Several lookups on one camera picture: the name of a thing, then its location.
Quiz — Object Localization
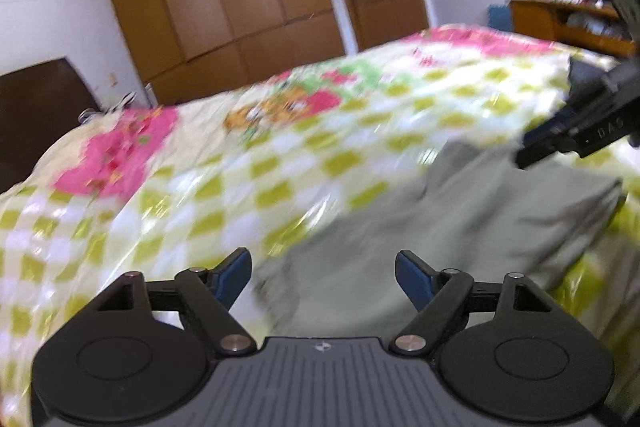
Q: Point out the wooden tv cabinet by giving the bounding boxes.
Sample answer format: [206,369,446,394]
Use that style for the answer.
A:
[508,0,639,57]

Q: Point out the blue foam floor mat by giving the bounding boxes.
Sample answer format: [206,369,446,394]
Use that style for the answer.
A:
[487,4,513,32]

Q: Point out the dark grey folded garment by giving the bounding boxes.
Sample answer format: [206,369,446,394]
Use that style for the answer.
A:
[567,57,618,105]

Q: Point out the checkered floral bed cover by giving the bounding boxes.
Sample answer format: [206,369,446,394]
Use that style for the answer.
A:
[1,25,617,426]

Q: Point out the grey-green linen pants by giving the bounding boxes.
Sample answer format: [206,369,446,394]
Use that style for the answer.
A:
[253,141,623,339]

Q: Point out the dark wooden headboard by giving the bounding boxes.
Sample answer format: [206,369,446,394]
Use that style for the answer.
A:
[0,58,100,191]

